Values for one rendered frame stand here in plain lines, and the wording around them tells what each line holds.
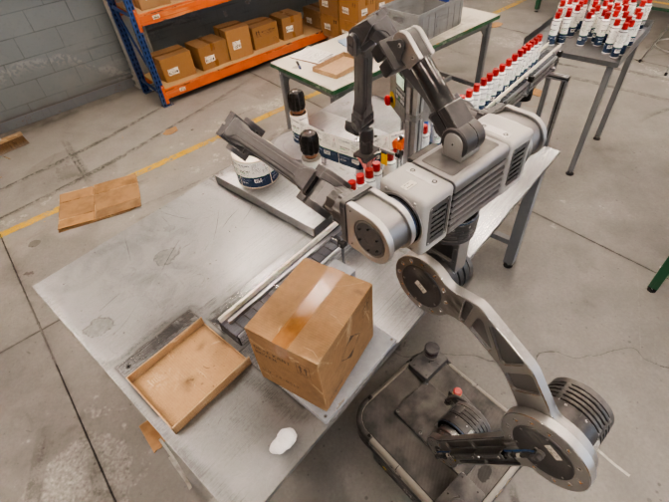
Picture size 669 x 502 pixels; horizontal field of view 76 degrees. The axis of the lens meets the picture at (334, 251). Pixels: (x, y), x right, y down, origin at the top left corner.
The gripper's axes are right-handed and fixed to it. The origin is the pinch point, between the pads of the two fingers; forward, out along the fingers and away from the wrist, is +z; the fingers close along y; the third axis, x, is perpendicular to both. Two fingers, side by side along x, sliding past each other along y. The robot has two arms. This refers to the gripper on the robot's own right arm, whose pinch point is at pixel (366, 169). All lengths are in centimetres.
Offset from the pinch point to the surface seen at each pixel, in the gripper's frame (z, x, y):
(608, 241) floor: 99, 89, -143
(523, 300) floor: 100, 66, -64
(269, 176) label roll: 9.8, -42.0, 20.0
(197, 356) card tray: 20, 4, 98
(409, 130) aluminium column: -24.9, 20.3, 0.5
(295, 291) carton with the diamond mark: -10, 30, 72
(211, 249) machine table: 20, -35, 63
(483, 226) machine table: 18, 49, -17
